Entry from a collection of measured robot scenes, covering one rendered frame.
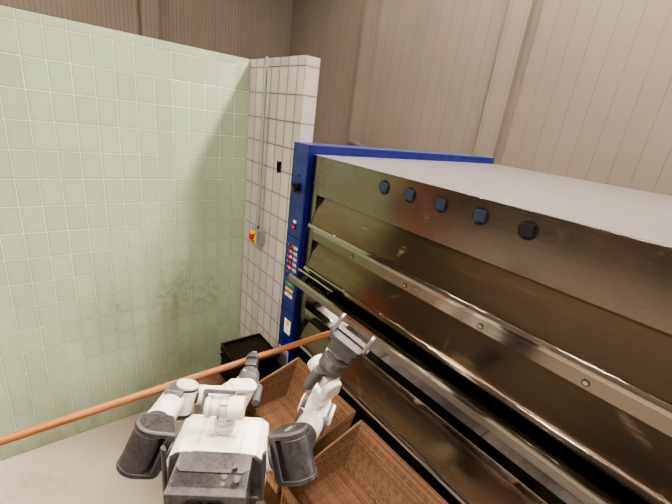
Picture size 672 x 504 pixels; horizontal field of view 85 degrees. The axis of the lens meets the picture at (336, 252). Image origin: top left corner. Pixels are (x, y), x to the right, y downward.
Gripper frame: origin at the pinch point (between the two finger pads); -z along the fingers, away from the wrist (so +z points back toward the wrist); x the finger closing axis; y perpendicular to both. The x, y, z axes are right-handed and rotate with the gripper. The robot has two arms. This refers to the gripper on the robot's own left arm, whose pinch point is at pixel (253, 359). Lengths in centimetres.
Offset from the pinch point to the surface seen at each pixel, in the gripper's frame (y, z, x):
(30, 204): -131, -58, -48
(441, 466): 85, 35, 22
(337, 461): 46, 7, 54
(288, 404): 18, -37, 60
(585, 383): 106, 62, -46
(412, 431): 76, 20, 19
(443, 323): 78, 20, -38
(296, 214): 13, -66, -55
